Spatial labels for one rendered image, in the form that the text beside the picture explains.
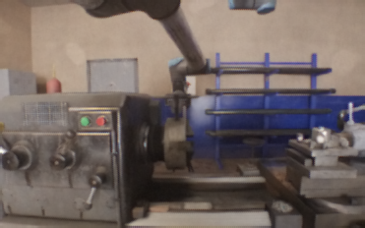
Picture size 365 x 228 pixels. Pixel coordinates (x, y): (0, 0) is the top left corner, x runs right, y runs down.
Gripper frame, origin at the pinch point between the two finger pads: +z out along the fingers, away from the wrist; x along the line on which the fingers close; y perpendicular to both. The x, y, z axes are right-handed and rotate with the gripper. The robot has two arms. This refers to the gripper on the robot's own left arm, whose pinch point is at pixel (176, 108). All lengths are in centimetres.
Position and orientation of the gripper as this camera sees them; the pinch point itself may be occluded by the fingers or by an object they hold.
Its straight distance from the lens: 84.8
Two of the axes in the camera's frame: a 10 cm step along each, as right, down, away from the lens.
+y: 0.2, 8.9, 4.5
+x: -10.0, 0.0, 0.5
